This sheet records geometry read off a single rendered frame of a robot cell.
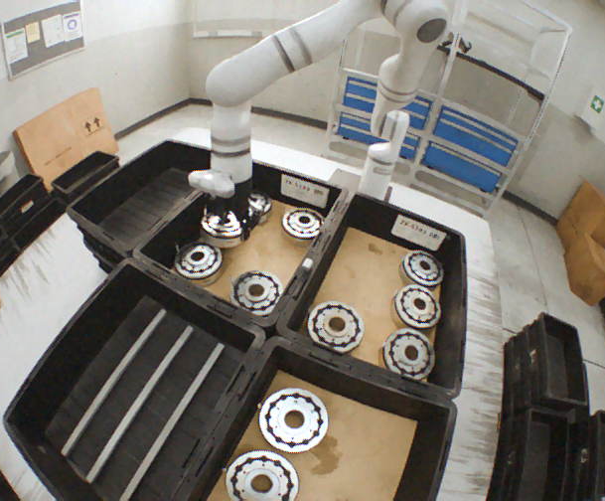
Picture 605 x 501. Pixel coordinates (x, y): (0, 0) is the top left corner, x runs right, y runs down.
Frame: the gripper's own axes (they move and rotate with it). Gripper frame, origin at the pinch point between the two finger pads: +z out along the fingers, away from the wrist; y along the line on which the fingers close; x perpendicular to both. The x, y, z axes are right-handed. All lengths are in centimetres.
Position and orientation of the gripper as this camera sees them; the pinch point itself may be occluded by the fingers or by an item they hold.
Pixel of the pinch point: (234, 230)
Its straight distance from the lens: 59.5
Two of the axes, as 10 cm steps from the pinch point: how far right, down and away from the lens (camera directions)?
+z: -1.1, 6.9, 7.1
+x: -4.0, 6.2, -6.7
